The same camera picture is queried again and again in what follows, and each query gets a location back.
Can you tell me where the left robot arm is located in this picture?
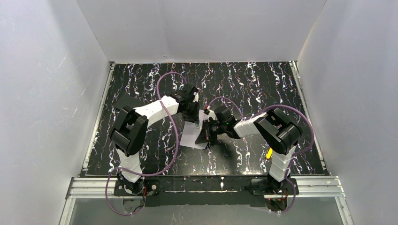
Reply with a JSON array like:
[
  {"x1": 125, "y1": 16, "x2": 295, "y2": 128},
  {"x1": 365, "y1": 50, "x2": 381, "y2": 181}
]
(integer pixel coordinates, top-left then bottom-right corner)
[{"x1": 110, "y1": 83, "x2": 199, "y2": 184}]

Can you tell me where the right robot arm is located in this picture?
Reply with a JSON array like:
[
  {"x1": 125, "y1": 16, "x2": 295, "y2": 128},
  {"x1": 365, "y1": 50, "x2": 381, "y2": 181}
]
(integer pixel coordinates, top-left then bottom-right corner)
[{"x1": 195, "y1": 105, "x2": 303, "y2": 184}]

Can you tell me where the black rectangular pad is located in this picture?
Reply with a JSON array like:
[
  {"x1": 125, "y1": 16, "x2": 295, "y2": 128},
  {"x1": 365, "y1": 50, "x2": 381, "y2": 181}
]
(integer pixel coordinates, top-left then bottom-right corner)
[{"x1": 113, "y1": 94, "x2": 145, "y2": 111}]

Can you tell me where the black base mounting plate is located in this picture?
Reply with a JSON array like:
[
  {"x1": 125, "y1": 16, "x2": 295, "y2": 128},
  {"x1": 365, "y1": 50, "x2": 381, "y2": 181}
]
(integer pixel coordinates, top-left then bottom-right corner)
[{"x1": 107, "y1": 172, "x2": 299, "y2": 211}]

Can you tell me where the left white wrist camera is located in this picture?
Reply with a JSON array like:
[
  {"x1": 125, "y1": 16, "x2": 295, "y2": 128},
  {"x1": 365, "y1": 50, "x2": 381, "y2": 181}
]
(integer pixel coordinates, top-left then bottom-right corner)
[{"x1": 193, "y1": 92, "x2": 199, "y2": 103}]

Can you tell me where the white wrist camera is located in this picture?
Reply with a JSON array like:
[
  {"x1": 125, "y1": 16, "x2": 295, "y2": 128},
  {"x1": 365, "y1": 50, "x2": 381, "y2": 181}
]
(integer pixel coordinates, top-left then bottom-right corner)
[
  {"x1": 193, "y1": 92, "x2": 199, "y2": 103},
  {"x1": 204, "y1": 105, "x2": 217, "y2": 120}
]

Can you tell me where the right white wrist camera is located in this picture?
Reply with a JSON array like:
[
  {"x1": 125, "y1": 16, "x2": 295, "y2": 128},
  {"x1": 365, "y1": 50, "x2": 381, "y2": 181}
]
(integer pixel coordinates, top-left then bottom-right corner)
[{"x1": 204, "y1": 105, "x2": 217, "y2": 120}]

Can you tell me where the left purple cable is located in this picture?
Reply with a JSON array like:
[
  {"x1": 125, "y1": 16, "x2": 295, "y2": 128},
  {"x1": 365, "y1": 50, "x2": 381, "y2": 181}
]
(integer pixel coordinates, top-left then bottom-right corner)
[{"x1": 105, "y1": 71, "x2": 188, "y2": 217}]

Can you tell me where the purple cable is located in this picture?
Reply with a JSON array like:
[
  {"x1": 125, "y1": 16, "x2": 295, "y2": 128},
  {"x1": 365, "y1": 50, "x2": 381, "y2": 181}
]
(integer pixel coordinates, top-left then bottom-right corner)
[
  {"x1": 105, "y1": 71, "x2": 188, "y2": 217},
  {"x1": 207, "y1": 96, "x2": 315, "y2": 215}
]

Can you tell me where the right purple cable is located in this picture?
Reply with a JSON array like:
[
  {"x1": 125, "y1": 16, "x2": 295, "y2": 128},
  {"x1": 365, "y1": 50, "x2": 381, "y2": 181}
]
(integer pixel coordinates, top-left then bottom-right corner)
[{"x1": 207, "y1": 96, "x2": 315, "y2": 215}]

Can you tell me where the yellow handled screwdriver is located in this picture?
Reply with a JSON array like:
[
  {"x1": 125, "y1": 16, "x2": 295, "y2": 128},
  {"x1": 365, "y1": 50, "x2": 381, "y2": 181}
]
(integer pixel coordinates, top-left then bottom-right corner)
[{"x1": 266, "y1": 148, "x2": 273, "y2": 160}]

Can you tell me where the aluminium frame rail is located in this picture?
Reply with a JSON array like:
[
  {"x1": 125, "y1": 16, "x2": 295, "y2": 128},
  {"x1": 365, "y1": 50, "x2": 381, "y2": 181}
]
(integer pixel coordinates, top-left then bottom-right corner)
[{"x1": 61, "y1": 61, "x2": 349, "y2": 225}]

